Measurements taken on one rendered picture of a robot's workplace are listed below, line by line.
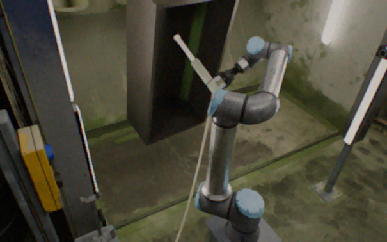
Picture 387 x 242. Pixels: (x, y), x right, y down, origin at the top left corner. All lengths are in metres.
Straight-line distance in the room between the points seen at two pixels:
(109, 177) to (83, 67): 1.12
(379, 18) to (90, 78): 2.75
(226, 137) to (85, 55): 2.24
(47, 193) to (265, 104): 0.81
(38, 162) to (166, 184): 1.92
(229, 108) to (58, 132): 0.81
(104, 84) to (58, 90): 1.84
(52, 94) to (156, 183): 1.56
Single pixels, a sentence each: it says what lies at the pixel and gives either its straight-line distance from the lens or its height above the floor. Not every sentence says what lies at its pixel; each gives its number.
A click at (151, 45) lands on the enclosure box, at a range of 1.84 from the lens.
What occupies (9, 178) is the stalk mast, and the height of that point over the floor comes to 1.46.
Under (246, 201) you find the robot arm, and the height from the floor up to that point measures 0.91.
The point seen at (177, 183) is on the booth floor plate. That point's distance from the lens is 2.75.
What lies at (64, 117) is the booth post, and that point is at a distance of 1.50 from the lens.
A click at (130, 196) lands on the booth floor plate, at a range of 2.68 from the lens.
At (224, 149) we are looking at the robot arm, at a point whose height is 1.24.
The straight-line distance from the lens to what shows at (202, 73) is 1.74.
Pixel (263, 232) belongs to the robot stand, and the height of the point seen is 0.64.
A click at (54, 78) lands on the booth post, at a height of 1.47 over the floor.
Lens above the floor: 2.12
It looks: 38 degrees down
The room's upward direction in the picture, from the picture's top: 4 degrees clockwise
